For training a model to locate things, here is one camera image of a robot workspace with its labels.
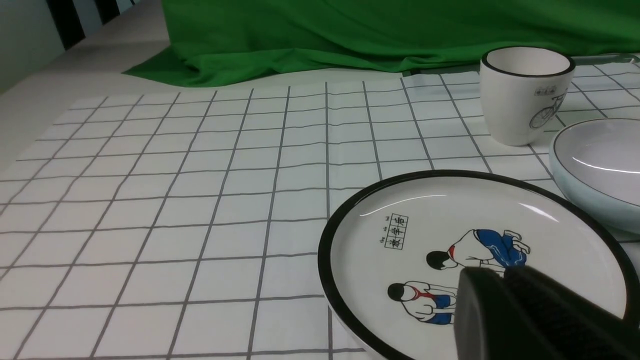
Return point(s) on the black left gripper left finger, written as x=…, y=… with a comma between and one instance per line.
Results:
x=491, y=325

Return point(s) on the green backdrop cloth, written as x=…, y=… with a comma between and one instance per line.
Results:
x=214, y=43

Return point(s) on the light green shallow bowl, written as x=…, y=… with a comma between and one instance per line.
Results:
x=596, y=165

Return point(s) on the white grid tablecloth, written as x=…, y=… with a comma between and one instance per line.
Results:
x=185, y=226

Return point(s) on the white cup with bicycle drawing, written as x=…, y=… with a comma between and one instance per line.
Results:
x=521, y=90

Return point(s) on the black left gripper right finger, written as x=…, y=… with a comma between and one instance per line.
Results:
x=575, y=327

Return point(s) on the white plate with children drawing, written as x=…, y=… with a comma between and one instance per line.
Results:
x=389, y=258

